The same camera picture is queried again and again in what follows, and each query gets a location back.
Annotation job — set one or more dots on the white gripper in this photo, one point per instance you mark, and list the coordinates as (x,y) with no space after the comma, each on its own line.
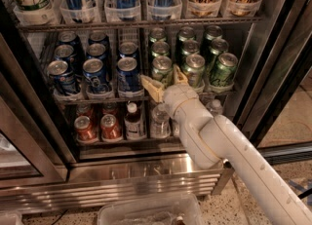
(177,98)

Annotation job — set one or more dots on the green can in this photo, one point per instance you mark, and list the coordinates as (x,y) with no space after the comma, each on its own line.
(211,32)
(162,70)
(190,47)
(193,68)
(157,34)
(160,48)
(186,33)
(216,48)
(222,74)

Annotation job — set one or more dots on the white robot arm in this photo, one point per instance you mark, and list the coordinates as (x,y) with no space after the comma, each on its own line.
(209,139)

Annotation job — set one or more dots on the red can right front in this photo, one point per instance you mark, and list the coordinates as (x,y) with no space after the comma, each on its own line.
(110,128)

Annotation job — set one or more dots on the red can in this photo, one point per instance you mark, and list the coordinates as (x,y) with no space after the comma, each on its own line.
(85,129)
(110,128)

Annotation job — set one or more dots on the red can left front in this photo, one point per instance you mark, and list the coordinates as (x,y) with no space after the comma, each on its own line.
(85,129)

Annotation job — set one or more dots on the stainless steel fridge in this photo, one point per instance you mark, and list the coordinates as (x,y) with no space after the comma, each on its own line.
(61,173)

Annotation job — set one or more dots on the blue can left front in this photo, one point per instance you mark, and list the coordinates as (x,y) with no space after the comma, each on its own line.
(63,77)

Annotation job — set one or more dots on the blue can left middle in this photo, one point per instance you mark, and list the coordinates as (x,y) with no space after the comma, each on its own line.
(66,53)

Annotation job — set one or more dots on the blue can left back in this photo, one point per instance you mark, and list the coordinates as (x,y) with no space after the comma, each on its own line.
(70,38)

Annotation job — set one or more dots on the fridge glass door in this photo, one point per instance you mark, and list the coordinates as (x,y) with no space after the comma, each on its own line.
(272,66)

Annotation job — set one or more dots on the clear water bottle left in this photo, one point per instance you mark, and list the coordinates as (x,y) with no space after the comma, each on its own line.
(160,126)

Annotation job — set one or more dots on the clear water bottle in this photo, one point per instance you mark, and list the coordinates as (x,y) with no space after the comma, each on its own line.
(160,126)
(215,107)

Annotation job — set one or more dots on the brown drink bottle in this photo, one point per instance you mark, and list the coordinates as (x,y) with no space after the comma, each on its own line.
(133,123)

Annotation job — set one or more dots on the clear water bottle right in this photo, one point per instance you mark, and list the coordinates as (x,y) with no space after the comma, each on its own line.
(215,107)

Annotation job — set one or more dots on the clear plastic bin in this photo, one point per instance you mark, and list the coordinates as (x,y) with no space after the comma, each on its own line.
(157,210)

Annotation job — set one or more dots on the black stand leg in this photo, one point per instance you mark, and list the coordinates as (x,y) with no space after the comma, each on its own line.
(305,194)

